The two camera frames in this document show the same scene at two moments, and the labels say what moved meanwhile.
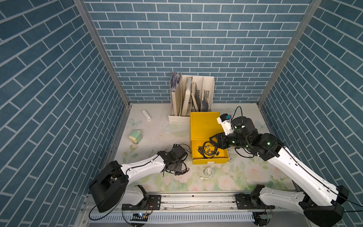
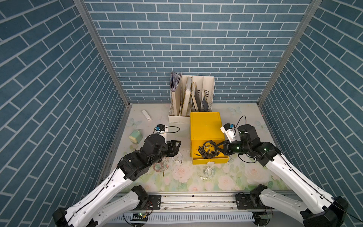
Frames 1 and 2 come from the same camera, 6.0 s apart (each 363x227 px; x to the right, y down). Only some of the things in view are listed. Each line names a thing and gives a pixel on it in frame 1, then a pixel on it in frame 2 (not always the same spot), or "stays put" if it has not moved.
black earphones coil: x=208 y=150 stays put
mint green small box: x=135 y=136 stays put
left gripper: x=179 y=168 → x=172 y=150
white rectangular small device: x=146 y=115 stays put
